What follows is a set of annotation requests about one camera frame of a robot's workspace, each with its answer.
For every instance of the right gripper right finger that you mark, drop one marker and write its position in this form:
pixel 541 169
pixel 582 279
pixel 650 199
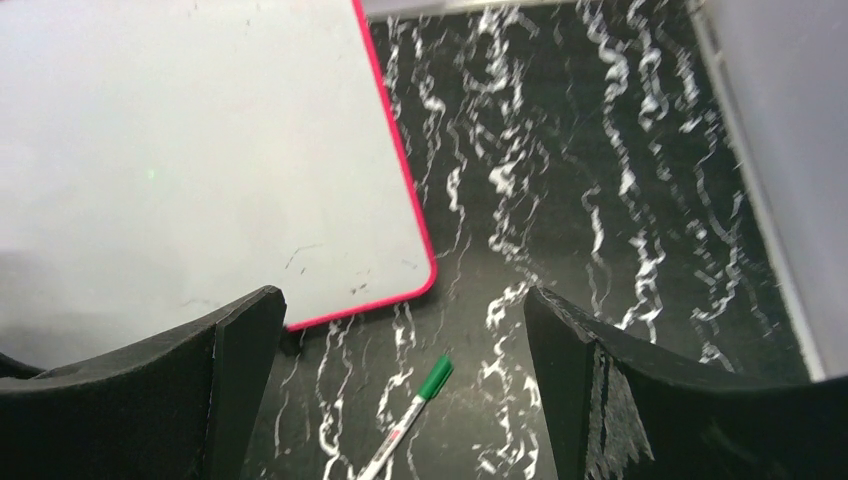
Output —
pixel 619 407

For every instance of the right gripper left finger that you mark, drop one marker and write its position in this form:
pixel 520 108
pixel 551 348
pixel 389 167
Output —
pixel 181 404

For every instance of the green capped whiteboard marker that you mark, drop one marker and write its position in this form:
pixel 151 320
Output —
pixel 429 389

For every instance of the pink framed whiteboard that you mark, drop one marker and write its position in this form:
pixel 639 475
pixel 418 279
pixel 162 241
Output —
pixel 160 159

